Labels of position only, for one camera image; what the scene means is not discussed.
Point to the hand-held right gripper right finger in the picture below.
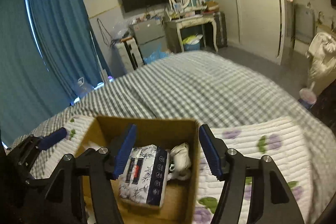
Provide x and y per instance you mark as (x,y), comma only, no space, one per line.
(209,153)

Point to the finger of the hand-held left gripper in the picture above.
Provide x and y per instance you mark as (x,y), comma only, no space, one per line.
(53,138)

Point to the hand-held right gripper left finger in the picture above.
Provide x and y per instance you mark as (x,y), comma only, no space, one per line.
(125,151)

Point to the brown cardboard box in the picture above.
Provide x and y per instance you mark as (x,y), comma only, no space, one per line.
(147,132)

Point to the floral tissue pack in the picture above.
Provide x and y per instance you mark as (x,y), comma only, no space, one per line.
(147,176)

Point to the white rolled cloth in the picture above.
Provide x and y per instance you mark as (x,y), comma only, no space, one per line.
(181,159)

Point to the white floral quilted mat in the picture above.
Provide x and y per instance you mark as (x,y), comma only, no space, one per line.
(262,155)

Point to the clear water jug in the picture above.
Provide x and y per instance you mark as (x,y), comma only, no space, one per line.
(84,87)

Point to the grey checked bed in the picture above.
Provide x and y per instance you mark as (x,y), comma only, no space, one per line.
(199,87)

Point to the wide teal curtain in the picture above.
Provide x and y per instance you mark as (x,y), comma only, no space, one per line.
(18,61)

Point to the white drawer cabinet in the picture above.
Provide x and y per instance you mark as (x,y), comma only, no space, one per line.
(126,56)

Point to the blue plastic bag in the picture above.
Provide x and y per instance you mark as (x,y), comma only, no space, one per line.
(156,56)

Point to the blue bucket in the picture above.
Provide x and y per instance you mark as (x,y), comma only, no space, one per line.
(193,43)

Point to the pink round container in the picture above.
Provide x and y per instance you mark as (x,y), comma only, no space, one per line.
(307,96)

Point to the grey small fridge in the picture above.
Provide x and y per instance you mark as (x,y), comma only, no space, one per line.
(148,35)

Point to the clear plastic bag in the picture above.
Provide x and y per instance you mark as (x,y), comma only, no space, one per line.
(120,28)

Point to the dark suitcase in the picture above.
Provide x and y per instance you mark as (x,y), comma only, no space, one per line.
(221,29)

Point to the white dressing table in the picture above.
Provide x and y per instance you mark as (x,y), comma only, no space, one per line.
(191,21)

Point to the stack of books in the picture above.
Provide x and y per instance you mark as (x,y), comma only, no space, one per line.
(211,6)

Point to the white hanging garment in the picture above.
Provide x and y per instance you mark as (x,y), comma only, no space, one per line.
(321,56)

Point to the white sliding wardrobe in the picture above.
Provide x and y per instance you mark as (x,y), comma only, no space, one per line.
(252,3)

